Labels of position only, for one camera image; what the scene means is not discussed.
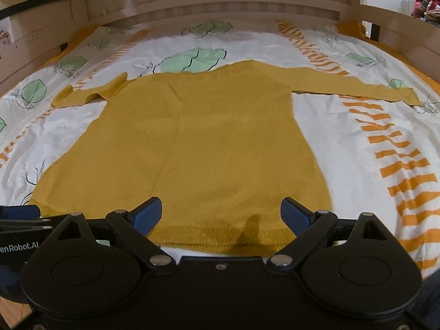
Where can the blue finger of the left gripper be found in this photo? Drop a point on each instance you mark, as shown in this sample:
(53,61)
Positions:
(19,212)

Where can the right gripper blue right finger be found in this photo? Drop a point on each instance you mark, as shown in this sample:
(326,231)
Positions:
(311,228)

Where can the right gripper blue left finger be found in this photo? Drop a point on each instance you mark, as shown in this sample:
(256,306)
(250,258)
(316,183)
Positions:
(131,229)

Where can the mustard yellow knit sweater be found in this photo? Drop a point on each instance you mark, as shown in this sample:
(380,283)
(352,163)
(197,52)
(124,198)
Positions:
(221,149)

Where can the pile of red clothes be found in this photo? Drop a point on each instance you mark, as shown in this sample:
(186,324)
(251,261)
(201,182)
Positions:
(427,11)

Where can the white leaf-print duvet cover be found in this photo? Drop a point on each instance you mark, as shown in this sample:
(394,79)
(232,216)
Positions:
(376,156)

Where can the light wooden bed frame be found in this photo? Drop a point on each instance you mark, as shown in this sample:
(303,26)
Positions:
(38,28)

